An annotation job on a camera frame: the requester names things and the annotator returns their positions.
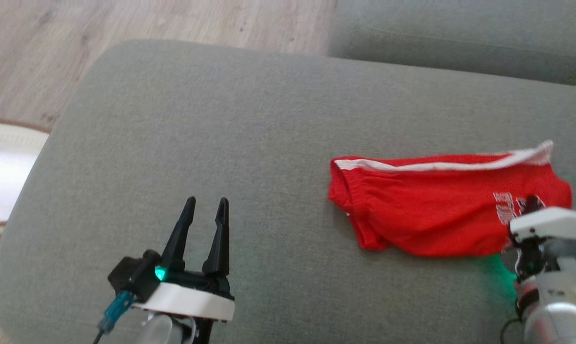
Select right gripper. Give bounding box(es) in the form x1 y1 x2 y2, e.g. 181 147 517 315
509 195 576 282

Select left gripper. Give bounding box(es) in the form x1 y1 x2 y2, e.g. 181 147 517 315
133 196 235 322

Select red shorts with white stripe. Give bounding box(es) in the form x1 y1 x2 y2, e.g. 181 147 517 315
329 140 573 258

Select large grey sofa cushion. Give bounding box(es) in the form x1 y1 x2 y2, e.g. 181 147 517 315
0 39 576 344

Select grey sofa seat cushion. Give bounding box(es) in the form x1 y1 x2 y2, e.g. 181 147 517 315
327 0 576 89

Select white rug with brown border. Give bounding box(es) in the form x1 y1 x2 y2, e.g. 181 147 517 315
0 118 51 235

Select left camera cable teal plug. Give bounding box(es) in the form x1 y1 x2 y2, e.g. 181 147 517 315
93 290 136 344

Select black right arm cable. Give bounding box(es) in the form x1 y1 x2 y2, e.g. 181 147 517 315
501 315 525 344

